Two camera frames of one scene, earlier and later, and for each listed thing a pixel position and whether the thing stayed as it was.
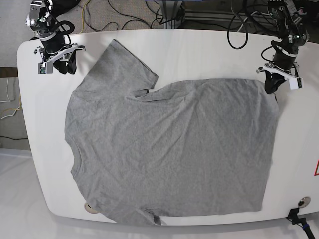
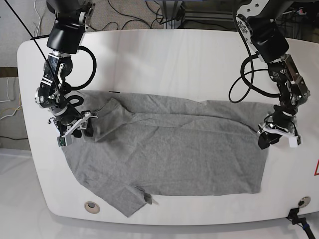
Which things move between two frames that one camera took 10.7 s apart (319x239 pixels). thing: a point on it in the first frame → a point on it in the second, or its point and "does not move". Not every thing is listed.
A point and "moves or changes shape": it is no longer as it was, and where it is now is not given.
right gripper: (283, 64) → (282, 120)
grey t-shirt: (188, 147) moves or changes shape
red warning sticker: (315, 173) does not move
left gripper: (55, 48) → (71, 119)
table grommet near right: (304, 201) does not move
